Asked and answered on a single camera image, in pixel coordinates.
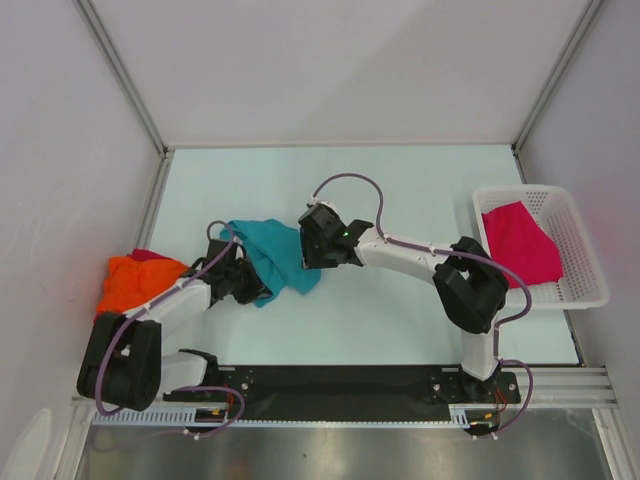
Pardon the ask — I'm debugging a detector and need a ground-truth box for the teal t shirt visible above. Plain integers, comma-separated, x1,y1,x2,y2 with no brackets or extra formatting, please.
229,219,321,308

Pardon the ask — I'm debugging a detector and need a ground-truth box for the magenta t shirt on table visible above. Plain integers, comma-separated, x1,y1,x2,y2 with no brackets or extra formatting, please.
129,248,169,262

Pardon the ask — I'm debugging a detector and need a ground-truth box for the red t shirt in basket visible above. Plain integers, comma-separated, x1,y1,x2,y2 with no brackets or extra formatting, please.
482,202,564,286

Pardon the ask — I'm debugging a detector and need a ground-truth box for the white slotted cable duct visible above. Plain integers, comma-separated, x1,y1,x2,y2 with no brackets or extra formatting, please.
92,405,496,430

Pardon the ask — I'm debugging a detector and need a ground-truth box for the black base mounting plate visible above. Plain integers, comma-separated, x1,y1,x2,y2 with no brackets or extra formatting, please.
163,363,521,422

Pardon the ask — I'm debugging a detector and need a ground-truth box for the aluminium frame rail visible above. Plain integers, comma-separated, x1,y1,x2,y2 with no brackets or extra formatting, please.
102,363,610,411

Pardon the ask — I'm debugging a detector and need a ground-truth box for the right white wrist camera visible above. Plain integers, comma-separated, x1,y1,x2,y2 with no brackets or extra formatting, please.
306,197,338,213

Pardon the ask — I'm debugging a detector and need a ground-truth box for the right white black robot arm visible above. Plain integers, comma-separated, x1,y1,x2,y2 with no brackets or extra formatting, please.
298,202,508,401

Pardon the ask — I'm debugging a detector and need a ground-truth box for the white plastic mesh basket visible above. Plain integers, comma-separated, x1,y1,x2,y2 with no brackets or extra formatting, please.
472,184,609,310

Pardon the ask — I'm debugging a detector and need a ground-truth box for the orange t shirt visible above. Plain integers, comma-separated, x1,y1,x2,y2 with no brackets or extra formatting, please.
96,254,189,315

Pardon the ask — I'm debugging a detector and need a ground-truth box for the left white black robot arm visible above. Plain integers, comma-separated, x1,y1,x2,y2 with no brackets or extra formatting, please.
76,240,271,415

